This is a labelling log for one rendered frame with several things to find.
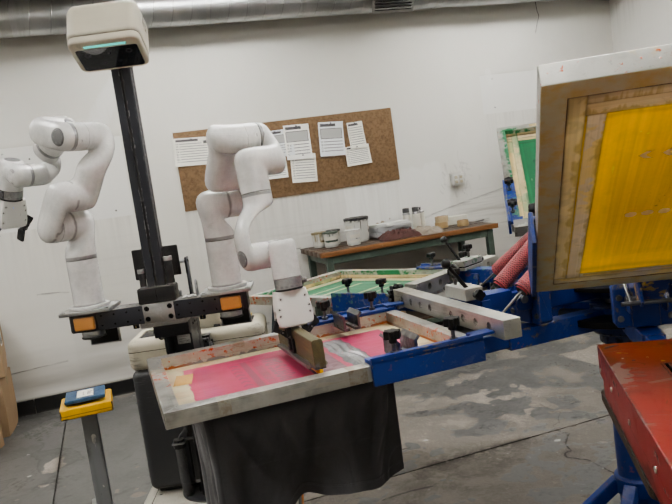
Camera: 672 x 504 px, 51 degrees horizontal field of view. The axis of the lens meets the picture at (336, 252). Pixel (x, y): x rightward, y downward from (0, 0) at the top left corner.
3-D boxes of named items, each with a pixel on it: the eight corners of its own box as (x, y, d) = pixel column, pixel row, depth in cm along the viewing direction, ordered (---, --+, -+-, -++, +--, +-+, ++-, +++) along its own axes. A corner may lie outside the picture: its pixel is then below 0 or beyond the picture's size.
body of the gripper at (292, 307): (302, 280, 197) (309, 320, 197) (267, 287, 194) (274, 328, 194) (310, 281, 190) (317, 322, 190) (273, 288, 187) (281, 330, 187)
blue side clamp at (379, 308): (309, 344, 220) (305, 322, 219) (304, 341, 225) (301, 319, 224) (397, 325, 229) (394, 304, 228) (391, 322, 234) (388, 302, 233)
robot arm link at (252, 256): (261, 193, 203) (276, 266, 204) (221, 199, 196) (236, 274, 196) (276, 188, 196) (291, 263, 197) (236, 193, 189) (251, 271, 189)
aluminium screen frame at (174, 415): (166, 430, 154) (163, 413, 153) (148, 371, 209) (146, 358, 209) (485, 354, 178) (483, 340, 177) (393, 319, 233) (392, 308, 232)
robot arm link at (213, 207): (198, 242, 228) (190, 192, 226) (235, 235, 234) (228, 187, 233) (208, 242, 220) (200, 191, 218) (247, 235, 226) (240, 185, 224)
